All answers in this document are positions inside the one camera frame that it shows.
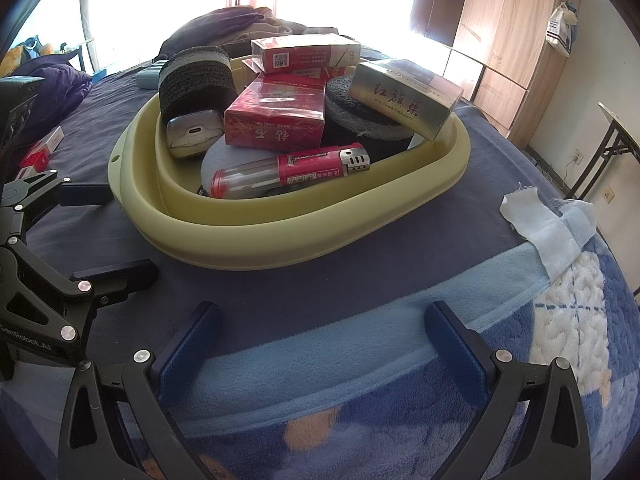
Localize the dark blue bed sheet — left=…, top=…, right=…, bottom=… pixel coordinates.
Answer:
left=20, top=45, right=571, bottom=376

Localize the silver rounded case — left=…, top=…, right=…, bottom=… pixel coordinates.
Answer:
left=166, top=109, right=226, bottom=161

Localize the dark clothes pile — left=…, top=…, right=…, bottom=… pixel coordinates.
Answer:
left=159, top=6, right=301, bottom=58

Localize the pale yellow plastic basin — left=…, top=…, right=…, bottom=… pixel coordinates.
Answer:
left=107, top=42, right=473, bottom=272

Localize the blue grey soft pouch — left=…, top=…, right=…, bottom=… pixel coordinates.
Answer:
left=200, top=135, right=286, bottom=196

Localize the blue white plush blanket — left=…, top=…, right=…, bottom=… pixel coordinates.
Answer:
left=0, top=200, right=640, bottom=480

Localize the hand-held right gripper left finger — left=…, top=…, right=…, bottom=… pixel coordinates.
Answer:
left=57, top=301, right=222, bottom=480

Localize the white cloth piece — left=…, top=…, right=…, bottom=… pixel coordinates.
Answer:
left=500, top=186, right=598, bottom=281

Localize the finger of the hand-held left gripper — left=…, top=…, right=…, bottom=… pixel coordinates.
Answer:
left=0, top=245, right=159, bottom=366
left=0, top=169, right=113, bottom=246

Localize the light blue small box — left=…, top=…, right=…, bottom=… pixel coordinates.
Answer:
left=136, top=62, right=166, bottom=90

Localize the red clear lighter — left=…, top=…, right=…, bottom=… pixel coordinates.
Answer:
left=210, top=142, right=372, bottom=200

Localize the red white flat box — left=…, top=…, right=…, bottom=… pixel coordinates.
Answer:
left=19, top=126, right=65, bottom=171

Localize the silver gold box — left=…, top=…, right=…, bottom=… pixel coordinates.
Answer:
left=347, top=58, right=465, bottom=142

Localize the red box with white side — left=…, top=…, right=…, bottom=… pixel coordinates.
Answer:
left=250, top=34, right=362, bottom=75

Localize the black foam cylinder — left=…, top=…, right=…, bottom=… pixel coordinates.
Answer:
left=158, top=46, right=236, bottom=123
left=320, top=74, right=418, bottom=161

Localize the wooden wardrobe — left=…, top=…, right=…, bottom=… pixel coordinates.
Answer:
left=410, top=0, right=583, bottom=148

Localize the red box with gold print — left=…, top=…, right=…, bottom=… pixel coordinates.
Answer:
left=223, top=82, right=327, bottom=151

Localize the pink red box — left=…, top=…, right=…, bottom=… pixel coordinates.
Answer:
left=242, top=57, right=326, bottom=87

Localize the white blue hanging bag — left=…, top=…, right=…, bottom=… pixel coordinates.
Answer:
left=545, top=2, right=579, bottom=58

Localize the purple garment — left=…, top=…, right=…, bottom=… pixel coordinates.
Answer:
left=0, top=62, right=93, bottom=128

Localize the black leg folding table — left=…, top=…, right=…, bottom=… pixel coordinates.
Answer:
left=570, top=101, right=640, bottom=201

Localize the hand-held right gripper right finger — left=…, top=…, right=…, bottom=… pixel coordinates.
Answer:
left=424, top=301, right=587, bottom=480

